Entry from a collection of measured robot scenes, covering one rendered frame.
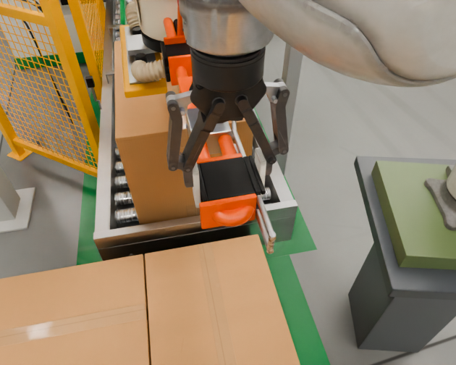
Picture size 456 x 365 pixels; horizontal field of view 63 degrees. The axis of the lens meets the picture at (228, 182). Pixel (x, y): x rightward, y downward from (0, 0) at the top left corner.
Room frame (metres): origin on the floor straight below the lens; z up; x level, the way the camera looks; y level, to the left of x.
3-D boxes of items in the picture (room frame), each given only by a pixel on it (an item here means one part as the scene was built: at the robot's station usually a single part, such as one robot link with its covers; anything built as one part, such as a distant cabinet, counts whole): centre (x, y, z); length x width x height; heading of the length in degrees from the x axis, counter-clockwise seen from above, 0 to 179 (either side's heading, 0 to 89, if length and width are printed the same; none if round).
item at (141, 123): (1.13, 0.18, 0.75); 0.60 x 0.40 x 0.40; 12
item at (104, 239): (0.78, 0.10, 0.58); 0.70 x 0.03 x 0.06; 102
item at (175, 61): (0.68, 0.08, 1.24); 0.10 x 0.08 x 0.06; 103
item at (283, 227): (0.78, 0.10, 0.47); 0.70 x 0.03 x 0.15; 102
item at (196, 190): (0.34, 0.04, 1.25); 0.03 x 0.01 x 0.07; 12
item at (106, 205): (1.86, 0.66, 0.50); 2.31 x 0.05 x 0.19; 12
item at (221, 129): (0.48, 0.03, 1.23); 0.07 x 0.07 x 0.04; 13
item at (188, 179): (0.34, 0.06, 1.27); 0.03 x 0.01 x 0.05; 102
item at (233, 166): (0.34, 0.01, 1.23); 0.08 x 0.07 x 0.05; 13
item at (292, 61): (1.44, -0.27, 0.50); 0.07 x 0.07 x 1.00; 12
